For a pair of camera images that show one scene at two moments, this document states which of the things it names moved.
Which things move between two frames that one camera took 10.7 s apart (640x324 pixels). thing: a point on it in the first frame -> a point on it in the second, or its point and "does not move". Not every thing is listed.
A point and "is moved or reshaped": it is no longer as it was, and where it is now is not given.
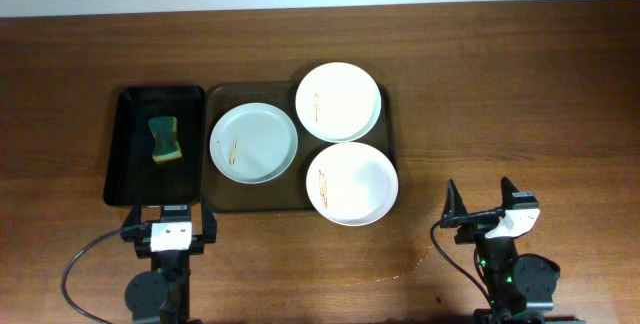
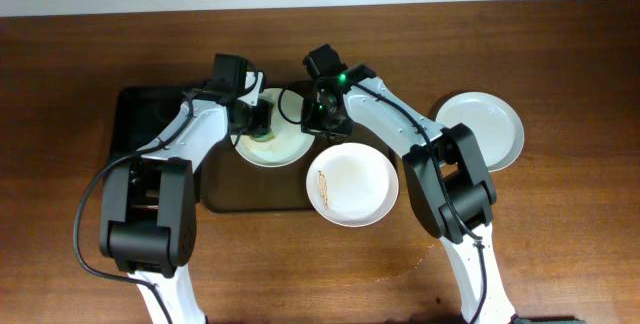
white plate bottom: [352, 184] does not move
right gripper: [455, 215] -> [310, 125]
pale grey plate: [253, 143] -> [494, 126]
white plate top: [338, 102] is moved or reshaped
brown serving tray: [289, 191] does not move
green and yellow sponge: [164, 132] is moved or reshaped
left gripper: [131, 231] -> [266, 118]
